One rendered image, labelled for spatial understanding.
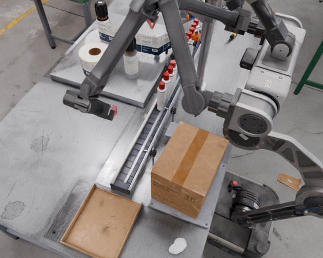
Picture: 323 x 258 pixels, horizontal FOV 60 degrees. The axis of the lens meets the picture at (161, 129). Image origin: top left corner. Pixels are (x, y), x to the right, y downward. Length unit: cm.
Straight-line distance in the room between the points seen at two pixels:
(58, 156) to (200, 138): 79
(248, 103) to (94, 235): 90
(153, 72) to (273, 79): 106
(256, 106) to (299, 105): 232
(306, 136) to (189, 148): 191
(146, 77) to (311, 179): 111
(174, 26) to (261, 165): 187
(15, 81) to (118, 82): 179
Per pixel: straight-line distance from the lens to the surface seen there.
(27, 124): 183
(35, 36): 401
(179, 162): 120
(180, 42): 98
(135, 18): 104
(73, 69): 199
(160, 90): 155
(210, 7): 124
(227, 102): 93
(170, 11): 100
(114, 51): 106
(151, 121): 162
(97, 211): 144
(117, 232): 139
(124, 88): 181
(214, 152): 125
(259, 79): 98
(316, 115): 322
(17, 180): 164
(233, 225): 208
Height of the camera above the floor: 216
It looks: 53 degrees down
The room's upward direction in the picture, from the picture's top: 2 degrees clockwise
